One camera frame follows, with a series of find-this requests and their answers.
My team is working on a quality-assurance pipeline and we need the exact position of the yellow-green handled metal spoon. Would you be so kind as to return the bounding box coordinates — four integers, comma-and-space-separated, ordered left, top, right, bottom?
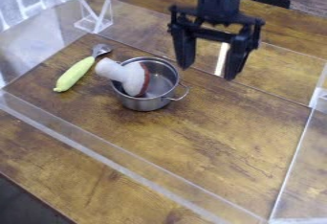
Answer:
53, 44, 112, 93

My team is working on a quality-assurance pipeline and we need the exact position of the white plush mushroom red cap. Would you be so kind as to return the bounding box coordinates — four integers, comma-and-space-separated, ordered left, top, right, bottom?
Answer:
94, 57, 149, 97

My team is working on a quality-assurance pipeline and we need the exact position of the small silver metal pot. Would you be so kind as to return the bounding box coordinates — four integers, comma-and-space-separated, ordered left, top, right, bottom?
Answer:
110, 56, 189, 112

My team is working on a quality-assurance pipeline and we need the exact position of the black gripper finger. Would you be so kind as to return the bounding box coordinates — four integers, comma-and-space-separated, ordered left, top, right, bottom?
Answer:
223, 34, 252, 80
170, 25, 196, 70

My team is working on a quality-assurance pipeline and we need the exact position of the clear acrylic enclosure wall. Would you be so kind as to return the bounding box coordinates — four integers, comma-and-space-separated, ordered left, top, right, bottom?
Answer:
0, 0, 327, 224

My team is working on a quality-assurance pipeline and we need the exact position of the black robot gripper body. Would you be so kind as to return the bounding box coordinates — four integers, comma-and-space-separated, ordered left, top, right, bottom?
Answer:
168, 0, 264, 49

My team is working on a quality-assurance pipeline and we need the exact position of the clear acrylic triangular bracket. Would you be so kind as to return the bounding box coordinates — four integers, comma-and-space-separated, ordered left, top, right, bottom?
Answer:
74, 0, 113, 34

